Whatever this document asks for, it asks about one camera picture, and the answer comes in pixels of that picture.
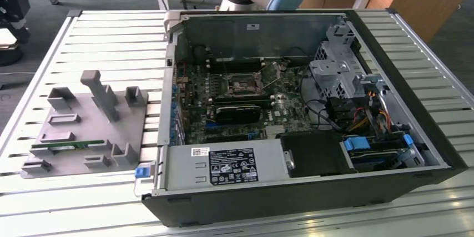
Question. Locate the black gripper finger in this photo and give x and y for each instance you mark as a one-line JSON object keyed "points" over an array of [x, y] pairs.
{"points": [[21, 33]]}

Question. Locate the black RAM slot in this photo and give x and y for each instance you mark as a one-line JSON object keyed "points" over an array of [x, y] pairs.
{"points": [[236, 63], [236, 69]]}

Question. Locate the CPU socket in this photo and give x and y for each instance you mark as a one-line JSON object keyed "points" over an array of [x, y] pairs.
{"points": [[244, 83]]}

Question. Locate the black round base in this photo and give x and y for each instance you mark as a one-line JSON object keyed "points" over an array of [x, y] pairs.
{"points": [[9, 58]]}

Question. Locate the grey parts rack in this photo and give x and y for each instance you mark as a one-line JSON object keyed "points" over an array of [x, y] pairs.
{"points": [[92, 126]]}

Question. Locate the green RAM stick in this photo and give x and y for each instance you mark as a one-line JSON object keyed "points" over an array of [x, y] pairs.
{"points": [[69, 145]]}

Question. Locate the blue case latch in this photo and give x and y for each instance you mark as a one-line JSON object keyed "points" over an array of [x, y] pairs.
{"points": [[141, 172]]}

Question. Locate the white case sticker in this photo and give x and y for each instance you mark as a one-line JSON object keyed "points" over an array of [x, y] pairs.
{"points": [[252, 27]]}

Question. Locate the silver power supply with label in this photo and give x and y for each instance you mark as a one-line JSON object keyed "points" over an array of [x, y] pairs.
{"points": [[184, 165]]}

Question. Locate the black graphics card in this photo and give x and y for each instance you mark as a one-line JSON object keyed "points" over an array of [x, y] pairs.
{"points": [[236, 115]]}

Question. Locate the thin metal locking lever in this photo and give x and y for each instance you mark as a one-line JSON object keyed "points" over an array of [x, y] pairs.
{"points": [[274, 81]]}

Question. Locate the green motherboard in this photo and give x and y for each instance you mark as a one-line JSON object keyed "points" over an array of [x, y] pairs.
{"points": [[288, 103]]}

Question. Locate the small silver heatsink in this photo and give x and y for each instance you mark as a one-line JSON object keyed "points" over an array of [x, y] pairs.
{"points": [[275, 132]]}

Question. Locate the silver metal drive cage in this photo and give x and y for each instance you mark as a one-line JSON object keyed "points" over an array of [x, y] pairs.
{"points": [[332, 76]]}

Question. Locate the black open PC case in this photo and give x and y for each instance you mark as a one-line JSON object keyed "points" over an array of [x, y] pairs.
{"points": [[259, 206]]}

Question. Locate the hard disk in blue carrier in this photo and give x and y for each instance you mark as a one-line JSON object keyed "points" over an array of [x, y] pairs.
{"points": [[355, 143]]}

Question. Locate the wooden cabinet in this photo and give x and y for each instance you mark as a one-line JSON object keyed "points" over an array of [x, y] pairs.
{"points": [[426, 1]]}

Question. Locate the blue plastic clip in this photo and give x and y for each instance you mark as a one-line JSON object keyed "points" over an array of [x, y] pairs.
{"points": [[407, 140]]}

